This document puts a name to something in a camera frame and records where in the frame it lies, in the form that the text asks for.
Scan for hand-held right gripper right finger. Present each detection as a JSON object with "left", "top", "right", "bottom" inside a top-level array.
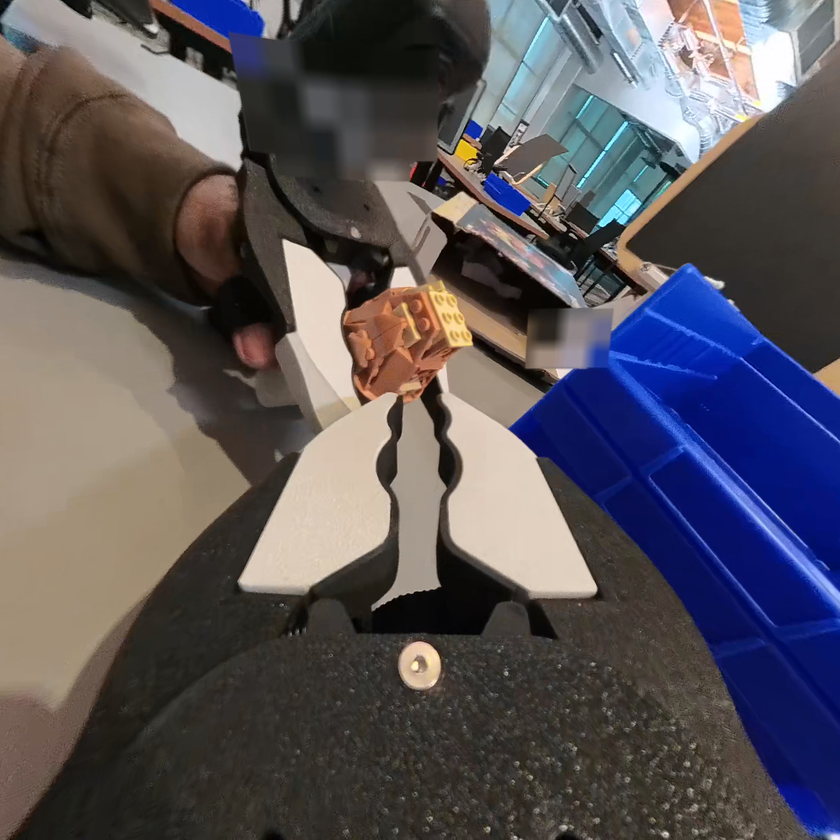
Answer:
[{"left": 436, "top": 392, "right": 599, "bottom": 601}]

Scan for silver ventilation duct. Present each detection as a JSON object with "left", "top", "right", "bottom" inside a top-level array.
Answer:
[{"left": 551, "top": 0, "right": 644, "bottom": 86}]

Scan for blue storage bin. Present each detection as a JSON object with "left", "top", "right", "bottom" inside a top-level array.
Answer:
[
  {"left": 482, "top": 174, "right": 534, "bottom": 217},
  {"left": 171, "top": 0, "right": 266, "bottom": 37}
]

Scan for black panel with wooden rim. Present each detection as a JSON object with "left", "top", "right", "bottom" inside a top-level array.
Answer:
[{"left": 617, "top": 62, "right": 840, "bottom": 382}]

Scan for wooden edged work table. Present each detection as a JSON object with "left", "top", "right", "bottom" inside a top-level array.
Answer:
[
  {"left": 151, "top": 0, "right": 237, "bottom": 61},
  {"left": 438, "top": 151, "right": 552, "bottom": 240}
]

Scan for person's left forearm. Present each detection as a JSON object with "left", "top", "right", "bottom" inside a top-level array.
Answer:
[{"left": 0, "top": 36, "right": 237, "bottom": 296}]

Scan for orange and tan toy segment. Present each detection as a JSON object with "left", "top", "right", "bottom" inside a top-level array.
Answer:
[{"left": 341, "top": 281, "right": 475, "bottom": 403}]

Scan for cardboard toy box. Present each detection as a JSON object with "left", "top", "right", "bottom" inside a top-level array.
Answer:
[{"left": 430, "top": 192, "right": 588, "bottom": 382}]

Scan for blue plastic bin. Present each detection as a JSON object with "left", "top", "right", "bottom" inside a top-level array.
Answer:
[{"left": 511, "top": 262, "right": 840, "bottom": 834}]

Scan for person's left hand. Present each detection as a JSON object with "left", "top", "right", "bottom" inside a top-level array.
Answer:
[{"left": 176, "top": 174, "right": 281, "bottom": 370}]

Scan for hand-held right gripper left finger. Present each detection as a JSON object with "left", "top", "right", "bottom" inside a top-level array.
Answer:
[{"left": 238, "top": 392, "right": 403, "bottom": 597}]

